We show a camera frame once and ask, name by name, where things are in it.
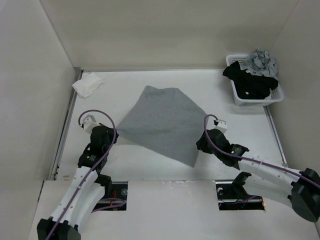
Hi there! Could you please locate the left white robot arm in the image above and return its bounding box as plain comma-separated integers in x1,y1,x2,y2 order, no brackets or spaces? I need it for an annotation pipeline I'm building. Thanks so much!
36,124,119,240

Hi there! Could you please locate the white plastic laundry basket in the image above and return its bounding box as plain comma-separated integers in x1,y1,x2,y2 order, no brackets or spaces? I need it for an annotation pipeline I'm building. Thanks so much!
222,54,285,107

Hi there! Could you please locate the black tank top in basket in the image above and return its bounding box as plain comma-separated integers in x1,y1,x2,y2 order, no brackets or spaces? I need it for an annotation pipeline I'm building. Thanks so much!
222,61,279,100

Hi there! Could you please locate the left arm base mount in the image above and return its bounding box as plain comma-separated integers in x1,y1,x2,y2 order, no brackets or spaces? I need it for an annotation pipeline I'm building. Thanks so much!
93,182,129,212

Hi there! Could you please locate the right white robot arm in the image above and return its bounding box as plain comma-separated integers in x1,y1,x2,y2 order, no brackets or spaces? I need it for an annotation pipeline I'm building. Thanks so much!
196,129,320,223

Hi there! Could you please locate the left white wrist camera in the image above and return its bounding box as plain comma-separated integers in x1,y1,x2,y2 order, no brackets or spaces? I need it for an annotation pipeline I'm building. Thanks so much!
80,114,99,134

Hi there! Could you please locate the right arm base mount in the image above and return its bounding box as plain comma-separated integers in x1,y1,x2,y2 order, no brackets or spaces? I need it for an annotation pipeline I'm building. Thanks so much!
215,172,265,211

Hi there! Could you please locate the folded white tank top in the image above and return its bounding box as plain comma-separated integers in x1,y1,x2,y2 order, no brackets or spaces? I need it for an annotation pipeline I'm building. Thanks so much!
72,72,105,99

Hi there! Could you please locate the crumpled grey tank top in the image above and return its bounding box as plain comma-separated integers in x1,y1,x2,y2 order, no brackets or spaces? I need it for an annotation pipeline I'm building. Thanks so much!
239,49,279,78

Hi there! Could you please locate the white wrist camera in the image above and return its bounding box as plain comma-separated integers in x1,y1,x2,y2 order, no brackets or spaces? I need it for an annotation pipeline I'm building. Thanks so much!
80,114,99,134
214,119,228,134

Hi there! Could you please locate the grey tank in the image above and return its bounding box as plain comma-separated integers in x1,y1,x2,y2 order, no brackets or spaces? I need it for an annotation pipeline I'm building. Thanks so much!
239,49,279,78
117,86,206,167

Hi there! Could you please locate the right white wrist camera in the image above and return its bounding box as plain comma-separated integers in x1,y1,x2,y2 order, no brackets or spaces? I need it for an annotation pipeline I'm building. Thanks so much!
214,119,228,134

